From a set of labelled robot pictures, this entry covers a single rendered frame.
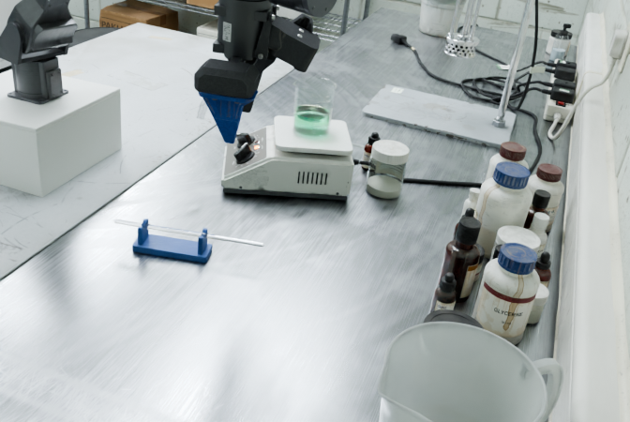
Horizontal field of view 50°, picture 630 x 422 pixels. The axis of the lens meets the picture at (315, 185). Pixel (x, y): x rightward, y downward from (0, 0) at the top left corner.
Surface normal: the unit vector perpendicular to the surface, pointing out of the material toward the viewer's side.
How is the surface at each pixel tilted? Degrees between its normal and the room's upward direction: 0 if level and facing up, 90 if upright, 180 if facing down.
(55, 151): 90
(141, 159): 0
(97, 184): 0
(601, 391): 0
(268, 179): 90
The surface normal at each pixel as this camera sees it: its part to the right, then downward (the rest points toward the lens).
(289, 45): -0.07, 0.48
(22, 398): 0.11, -0.88
